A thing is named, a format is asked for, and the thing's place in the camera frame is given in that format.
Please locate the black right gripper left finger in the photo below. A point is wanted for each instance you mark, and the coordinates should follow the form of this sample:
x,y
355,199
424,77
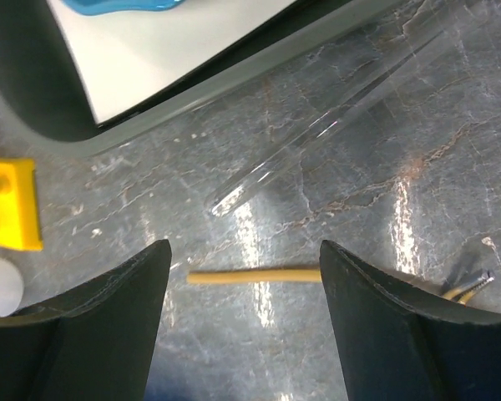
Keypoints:
x,y
92,342

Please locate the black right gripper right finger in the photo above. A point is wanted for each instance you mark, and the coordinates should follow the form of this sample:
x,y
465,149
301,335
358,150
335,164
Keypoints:
x,y
397,342

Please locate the clear glass test tube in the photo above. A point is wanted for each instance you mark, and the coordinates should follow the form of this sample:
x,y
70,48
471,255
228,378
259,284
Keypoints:
x,y
432,38

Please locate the metal crucible tongs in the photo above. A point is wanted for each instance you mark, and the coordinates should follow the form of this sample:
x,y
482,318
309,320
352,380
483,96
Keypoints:
x,y
465,280

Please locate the white wash bottle red cap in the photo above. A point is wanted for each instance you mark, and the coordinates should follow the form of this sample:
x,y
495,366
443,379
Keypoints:
x,y
11,288

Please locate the tan rubber tube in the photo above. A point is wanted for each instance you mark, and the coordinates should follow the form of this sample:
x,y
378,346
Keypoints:
x,y
253,276

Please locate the yellow test tube rack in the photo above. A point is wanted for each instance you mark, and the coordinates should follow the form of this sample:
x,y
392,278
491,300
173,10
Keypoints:
x,y
19,220

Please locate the dark grey tray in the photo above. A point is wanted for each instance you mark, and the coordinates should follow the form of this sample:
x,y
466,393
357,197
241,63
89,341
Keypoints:
x,y
43,101

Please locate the white square board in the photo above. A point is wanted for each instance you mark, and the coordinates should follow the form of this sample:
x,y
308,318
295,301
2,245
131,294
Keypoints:
x,y
126,57

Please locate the blue polka dot plate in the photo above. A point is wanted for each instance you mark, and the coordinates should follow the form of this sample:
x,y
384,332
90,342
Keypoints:
x,y
101,7

